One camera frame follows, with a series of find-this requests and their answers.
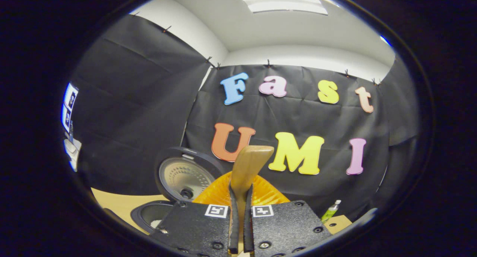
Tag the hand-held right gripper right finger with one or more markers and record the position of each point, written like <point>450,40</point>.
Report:
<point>287,227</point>

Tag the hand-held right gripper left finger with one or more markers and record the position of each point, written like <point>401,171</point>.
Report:
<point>193,227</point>

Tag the white rice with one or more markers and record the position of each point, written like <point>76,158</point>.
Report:
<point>156,224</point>

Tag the dark grey rice cooker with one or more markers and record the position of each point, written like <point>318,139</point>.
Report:
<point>182,178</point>

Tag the wooden spoon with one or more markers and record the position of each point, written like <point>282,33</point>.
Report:
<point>248,164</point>

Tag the green drink bottle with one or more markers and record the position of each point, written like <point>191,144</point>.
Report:
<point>329,212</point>

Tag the black backdrop cloth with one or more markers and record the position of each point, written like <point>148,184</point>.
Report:
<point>298,119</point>

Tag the white side desk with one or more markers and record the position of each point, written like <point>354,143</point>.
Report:
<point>72,151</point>

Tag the computer monitor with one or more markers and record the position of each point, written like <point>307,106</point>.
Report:
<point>69,106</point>

